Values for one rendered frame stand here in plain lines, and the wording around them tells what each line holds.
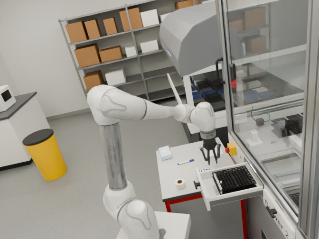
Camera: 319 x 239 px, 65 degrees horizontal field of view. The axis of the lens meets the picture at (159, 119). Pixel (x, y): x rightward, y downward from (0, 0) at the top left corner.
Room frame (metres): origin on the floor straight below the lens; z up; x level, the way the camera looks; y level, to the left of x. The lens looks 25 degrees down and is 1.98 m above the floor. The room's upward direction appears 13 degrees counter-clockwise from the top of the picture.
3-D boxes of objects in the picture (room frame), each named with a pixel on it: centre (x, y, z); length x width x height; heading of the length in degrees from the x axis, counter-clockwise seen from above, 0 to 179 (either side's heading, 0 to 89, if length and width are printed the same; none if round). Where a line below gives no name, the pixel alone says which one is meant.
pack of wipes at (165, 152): (1.85, 0.01, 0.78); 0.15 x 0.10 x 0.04; 4
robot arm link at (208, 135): (1.27, -0.26, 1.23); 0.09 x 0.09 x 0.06
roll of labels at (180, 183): (1.41, -0.04, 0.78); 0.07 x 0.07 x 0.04
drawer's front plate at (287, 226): (0.91, -0.48, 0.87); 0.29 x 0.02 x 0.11; 179
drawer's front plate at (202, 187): (1.22, -0.17, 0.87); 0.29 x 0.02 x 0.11; 179
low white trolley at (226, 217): (1.63, -0.19, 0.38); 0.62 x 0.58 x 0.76; 179
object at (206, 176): (1.22, -0.37, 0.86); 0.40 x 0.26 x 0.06; 89
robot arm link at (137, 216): (0.95, 0.21, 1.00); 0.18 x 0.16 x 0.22; 33
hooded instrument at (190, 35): (2.94, -0.87, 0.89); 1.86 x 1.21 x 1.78; 179
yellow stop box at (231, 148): (1.55, -0.47, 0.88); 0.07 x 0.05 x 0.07; 179
